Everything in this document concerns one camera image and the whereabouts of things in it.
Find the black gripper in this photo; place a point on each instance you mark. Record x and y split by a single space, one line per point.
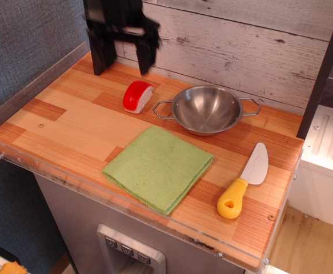
120 20

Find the red and white toy sushi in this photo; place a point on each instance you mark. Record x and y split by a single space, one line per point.
137 96

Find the green folded towel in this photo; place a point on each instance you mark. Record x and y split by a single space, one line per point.
158 169

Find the grey toy fridge cabinet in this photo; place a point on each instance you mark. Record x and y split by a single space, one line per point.
78 217

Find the silver dispenser button panel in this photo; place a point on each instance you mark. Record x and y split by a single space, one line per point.
126 251

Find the white toy sink unit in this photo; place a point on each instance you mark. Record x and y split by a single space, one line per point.
311 191

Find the dark left shelf post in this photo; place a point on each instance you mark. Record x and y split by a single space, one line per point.
97 71

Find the dark shelf post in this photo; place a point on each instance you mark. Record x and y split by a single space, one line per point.
317 91
97 71

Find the stainless steel bowl with handles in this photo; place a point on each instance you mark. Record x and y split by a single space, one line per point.
207 110

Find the clear acrylic guard rail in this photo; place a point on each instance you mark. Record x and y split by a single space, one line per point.
195 216

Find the yellow handled toy knife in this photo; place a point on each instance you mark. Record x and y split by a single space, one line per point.
230 203

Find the dark right shelf post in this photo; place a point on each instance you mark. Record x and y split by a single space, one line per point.
317 91

